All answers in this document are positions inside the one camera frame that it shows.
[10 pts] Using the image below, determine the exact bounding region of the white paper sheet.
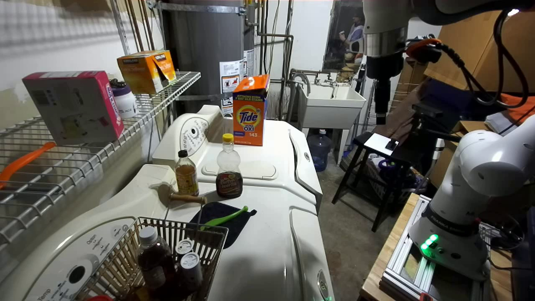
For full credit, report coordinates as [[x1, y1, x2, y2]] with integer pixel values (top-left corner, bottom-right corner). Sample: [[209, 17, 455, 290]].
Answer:
[[363, 131, 399, 159]]

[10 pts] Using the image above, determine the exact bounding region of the orange cloth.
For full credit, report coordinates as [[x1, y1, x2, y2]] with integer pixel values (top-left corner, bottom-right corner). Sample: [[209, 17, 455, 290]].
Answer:
[[500, 93, 535, 126]]

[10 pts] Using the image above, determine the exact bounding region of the white washing machine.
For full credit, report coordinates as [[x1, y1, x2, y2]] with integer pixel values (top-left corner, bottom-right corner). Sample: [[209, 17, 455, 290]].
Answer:
[[0, 163, 338, 301]]

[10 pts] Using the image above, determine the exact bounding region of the black wire rack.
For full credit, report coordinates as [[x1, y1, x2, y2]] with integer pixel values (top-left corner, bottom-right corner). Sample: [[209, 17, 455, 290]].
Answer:
[[331, 131, 414, 235]]

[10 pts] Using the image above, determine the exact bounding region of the grey water heater tank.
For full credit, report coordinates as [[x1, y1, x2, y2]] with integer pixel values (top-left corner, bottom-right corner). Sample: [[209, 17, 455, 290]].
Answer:
[[160, 0, 247, 104]]

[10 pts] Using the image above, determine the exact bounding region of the white utility sink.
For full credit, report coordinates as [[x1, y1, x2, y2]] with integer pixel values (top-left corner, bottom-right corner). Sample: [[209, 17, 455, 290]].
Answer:
[[294, 83, 368, 133]]

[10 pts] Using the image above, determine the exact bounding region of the grey metal pipe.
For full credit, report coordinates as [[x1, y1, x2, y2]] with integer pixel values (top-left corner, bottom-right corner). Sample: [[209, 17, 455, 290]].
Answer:
[[277, 0, 296, 123]]

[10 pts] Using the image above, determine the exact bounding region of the wooden brush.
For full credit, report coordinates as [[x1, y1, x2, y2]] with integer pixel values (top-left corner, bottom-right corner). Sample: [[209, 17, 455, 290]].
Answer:
[[155, 181, 209, 208]]

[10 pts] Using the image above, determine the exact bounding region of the orange plastic handle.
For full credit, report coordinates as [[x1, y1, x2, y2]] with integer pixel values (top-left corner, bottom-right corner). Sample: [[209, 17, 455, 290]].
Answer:
[[0, 141, 58, 190]]

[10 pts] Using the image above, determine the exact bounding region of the syrup bottle yellow cap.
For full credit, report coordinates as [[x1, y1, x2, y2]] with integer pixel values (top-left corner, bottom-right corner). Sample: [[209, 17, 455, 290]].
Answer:
[[214, 133, 246, 201]]

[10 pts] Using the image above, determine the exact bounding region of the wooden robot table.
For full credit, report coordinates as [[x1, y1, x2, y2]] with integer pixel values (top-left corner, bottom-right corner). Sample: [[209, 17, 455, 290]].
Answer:
[[359, 191, 515, 301]]

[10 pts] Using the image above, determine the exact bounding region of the metal sink faucet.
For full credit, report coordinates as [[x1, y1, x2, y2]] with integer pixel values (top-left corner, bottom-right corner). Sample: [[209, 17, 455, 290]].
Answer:
[[302, 71, 343, 98]]

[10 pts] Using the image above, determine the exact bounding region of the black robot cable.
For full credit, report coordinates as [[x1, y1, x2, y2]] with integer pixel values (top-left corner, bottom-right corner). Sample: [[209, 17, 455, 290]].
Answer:
[[438, 7, 531, 109]]

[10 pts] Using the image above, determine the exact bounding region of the wicker basket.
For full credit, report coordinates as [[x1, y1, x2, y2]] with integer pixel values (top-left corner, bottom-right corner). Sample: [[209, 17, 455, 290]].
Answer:
[[82, 216, 231, 301]]

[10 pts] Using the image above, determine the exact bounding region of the amber bottle black cap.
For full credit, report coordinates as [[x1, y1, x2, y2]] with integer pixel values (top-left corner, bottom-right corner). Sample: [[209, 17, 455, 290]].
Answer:
[[174, 149, 200, 200]]

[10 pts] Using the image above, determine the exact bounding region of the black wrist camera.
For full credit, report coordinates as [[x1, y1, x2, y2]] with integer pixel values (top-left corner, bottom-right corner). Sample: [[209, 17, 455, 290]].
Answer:
[[404, 37, 443, 66]]

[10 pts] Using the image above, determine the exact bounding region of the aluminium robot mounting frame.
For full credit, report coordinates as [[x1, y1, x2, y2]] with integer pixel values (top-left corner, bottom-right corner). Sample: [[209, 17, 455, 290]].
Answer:
[[379, 195, 493, 301]]

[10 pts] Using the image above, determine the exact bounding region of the pink cardboard box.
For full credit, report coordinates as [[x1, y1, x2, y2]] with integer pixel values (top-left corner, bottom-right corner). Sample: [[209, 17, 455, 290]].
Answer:
[[22, 71, 125, 149]]

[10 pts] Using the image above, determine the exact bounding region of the yellow orange cardboard box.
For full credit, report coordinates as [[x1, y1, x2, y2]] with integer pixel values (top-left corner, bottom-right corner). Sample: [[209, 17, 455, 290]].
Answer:
[[115, 49, 179, 96]]

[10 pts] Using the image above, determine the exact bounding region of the blue water jug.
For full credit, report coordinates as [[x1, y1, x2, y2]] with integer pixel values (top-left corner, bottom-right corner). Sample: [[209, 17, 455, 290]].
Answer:
[[306, 128, 334, 175]]

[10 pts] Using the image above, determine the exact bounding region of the brown cardboard box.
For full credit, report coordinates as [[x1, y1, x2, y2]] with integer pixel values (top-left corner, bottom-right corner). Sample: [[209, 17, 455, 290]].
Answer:
[[424, 9, 535, 96]]

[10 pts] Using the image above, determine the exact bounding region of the small jar white lid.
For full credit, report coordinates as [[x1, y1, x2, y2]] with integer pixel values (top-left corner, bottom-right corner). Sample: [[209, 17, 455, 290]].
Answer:
[[177, 251, 205, 297], [174, 238, 197, 260]]

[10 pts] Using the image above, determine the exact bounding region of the orange Tide detergent box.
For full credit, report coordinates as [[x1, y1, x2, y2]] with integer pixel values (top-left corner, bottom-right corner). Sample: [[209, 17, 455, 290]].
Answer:
[[231, 74, 271, 149]]

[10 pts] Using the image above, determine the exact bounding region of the dark blue cloth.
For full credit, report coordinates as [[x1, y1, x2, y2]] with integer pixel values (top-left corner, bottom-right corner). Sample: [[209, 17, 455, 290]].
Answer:
[[187, 201, 259, 251]]

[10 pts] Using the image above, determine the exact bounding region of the white wire shelf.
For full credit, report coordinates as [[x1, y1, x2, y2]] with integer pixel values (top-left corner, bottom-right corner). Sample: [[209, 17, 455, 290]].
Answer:
[[0, 71, 202, 248]]

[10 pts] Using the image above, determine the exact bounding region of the tall dark bottle white cap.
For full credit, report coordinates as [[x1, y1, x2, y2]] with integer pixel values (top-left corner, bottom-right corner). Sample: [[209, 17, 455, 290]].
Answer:
[[135, 225, 175, 295]]

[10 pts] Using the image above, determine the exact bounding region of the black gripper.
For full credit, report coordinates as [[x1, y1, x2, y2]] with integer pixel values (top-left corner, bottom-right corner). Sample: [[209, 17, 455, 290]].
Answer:
[[364, 51, 404, 126]]

